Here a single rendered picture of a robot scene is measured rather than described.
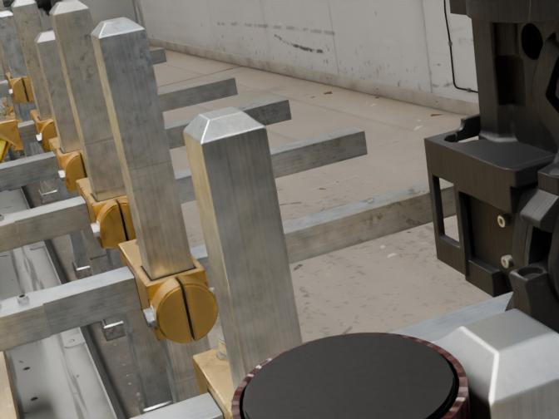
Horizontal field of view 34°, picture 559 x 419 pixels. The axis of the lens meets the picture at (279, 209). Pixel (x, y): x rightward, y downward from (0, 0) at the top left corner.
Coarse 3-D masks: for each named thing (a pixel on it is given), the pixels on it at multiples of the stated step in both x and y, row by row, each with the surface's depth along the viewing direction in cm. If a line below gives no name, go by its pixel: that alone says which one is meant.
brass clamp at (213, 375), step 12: (216, 348) 60; (192, 360) 59; (204, 360) 58; (216, 360) 58; (204, 372) 57; (216, 372) 57; (228, 372) 56; (204, 384) 57; (216, 384) 55; (228, 384) 55; (216, 396) 54; (228, 396) 54; (228, 408) 52
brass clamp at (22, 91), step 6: (6, 78) 193; (12, 78) 185; (18, 78) 184; (24, 78) 183; (12, 84) 184; (18, 84) 183; (24, 84) 183; (30, 84) 184; (12, 90) 183; (18, 90) 183; (24, 90) 184; (30, 90) 184; (12, 96) 187; (18, 96) 184; (24, 96) 184; (30, 96) 184; (18, 102) 186; (24, 102) 185
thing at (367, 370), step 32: (288, 352) 25; (320, 352) 25; (352, 352) 25; (384, 352) 24; (416, 352) 24; (256, 384) 24; (288, 384) 24; (320, 384) 23; (352, 384) 23; (384, 384) 23; (416, 384) 23; (448, 384) 22; (256, 416) 22; (288, 416) 22; (320, 416) 22; (352, 416) 22; (384, 416) 21; (416, 416) 21
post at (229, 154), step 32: (192, 128) 47; (224, 128) 45; (256, 128) 45; (192, 160) 47; (224, 160) 45; (256, 160) 46; (224, 192) 46; (256, 192) 46; (224, 224) 46; (256, 224) 47; (224, 256) 47; (256, 256) 47; (224, 288) 48; (256, 288) 48; (288, 288) 48; (224, 320) 50; (256, 320) 48; (288, 320) 49; (256, 352) 49
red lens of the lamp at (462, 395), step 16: (400, 336) 25; (448, 352) 24; (256, 368) 25; (240, 384) 24; (464, 384) 22; (240, 400) 23; (464, 400) 22; (240, 416) 23; (448, 416) 21; (464, 416) 22
